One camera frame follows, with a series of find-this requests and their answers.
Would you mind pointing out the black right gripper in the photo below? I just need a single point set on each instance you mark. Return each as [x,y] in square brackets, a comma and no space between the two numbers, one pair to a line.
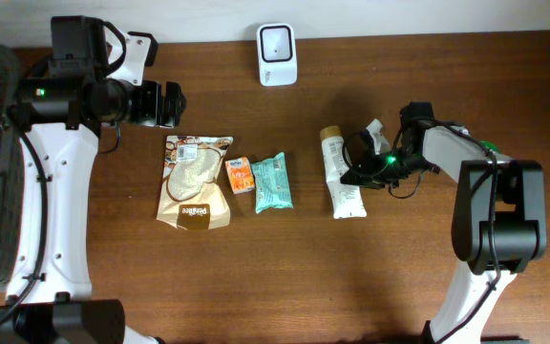
[373,176]

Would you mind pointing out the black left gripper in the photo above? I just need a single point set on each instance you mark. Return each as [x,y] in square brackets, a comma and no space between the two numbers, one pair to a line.
[151,114]

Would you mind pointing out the white cream tube gold cap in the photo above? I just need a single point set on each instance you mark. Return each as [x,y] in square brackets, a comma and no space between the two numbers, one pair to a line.
[346,199]

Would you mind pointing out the orange tissue pack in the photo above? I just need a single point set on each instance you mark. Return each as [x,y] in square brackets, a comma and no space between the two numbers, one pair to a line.
[240,175]

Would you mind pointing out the tan bread bag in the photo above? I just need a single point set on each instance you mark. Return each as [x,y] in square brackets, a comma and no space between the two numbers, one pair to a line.
[190,197]

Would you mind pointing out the green lid jar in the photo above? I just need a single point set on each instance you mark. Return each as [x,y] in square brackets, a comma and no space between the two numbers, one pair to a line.
[490,146]

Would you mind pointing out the teal snack packet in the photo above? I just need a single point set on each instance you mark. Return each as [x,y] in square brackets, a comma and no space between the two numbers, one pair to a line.
[272,185]

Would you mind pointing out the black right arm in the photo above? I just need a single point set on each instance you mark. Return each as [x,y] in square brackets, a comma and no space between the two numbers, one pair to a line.
[499,218]

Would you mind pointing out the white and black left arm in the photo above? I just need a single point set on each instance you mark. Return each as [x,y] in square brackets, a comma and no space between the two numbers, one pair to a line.
[51,118]

